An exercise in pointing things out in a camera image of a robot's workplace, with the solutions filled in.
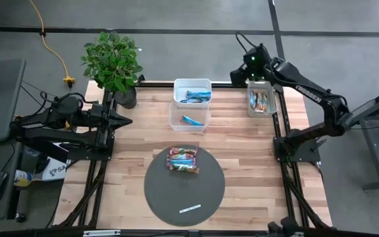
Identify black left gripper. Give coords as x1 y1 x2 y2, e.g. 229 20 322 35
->
88 102 133 132

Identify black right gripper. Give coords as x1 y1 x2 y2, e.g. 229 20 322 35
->
230 43 274 88

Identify red multicolour granola bar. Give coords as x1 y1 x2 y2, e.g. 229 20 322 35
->
168 147 198 157

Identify blue red-ended granola bar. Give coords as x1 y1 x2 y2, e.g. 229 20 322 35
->
166 158 197 167

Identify green red granola bar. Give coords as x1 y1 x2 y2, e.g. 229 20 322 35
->
168 163 200 174

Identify black plant pot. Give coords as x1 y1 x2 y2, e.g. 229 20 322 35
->
114 86 138 110

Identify white translucent plastic bin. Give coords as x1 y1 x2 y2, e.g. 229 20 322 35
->
172 78 213 109

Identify clear plastic container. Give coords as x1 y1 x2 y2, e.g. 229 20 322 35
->
168 100 211 133

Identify green leafy plant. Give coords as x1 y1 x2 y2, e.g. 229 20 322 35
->
80 31 143 95

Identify white printed box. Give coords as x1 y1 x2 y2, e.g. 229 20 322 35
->
41 157 72 182

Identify black control box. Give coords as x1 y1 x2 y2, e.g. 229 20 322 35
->
20 141 69 175

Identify dark round plate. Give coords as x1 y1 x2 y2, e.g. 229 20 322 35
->
143 144 226 227

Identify yellow white bottle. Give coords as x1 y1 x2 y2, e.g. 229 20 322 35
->
13 169 35 188

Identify white label strip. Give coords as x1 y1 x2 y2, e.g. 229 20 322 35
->
178 203 202 214

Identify black rounded object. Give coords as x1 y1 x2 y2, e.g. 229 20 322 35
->
267 216 306 237

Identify grey metal desk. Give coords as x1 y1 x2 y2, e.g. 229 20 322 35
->
340 82 379 192

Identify beige handled plastic bin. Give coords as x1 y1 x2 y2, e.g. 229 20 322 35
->
247 80 279 119

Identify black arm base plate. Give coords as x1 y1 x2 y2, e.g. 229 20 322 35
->
273 135 328 163
66 134 115 162

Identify yellow extension cable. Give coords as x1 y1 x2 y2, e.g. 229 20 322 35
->
28 0 76 89

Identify black table edge rail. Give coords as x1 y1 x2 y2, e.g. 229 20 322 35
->
0 226 379 237

